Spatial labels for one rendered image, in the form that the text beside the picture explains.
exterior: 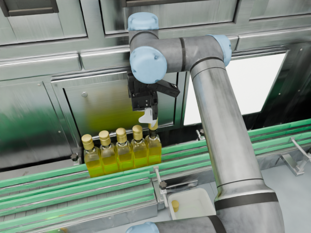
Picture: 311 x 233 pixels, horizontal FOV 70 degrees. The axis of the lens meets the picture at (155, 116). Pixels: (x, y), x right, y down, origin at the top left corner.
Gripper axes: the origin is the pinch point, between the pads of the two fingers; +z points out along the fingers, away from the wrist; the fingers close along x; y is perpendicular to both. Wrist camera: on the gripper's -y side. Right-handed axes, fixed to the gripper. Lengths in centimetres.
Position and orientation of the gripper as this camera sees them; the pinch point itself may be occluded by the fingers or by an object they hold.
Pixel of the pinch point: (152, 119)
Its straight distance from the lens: 78.2
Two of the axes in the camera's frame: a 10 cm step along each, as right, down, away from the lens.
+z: 0.0, 7.2, 6.9
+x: 2.5, 6.7, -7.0
